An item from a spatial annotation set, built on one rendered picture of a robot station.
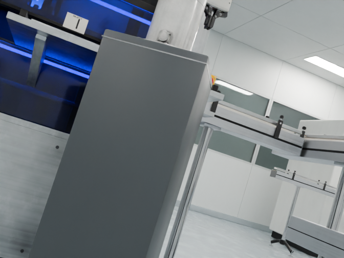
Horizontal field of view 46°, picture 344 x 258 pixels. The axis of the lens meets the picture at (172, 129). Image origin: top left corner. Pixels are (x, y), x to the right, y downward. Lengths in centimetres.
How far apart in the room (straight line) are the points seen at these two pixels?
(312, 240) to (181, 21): 127
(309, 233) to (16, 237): 125
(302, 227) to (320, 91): 600
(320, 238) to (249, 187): 527
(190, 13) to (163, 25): 7
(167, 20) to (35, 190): 91
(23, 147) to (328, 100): 688
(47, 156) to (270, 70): 604
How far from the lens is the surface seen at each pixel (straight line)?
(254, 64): 720
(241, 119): 195
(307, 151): 212
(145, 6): 174
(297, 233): 206
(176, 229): 193
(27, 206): 165
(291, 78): 756
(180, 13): 102
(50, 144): 162
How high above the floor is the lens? 61
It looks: 5 degrees up
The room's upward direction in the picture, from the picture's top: 18 degrees clockwise
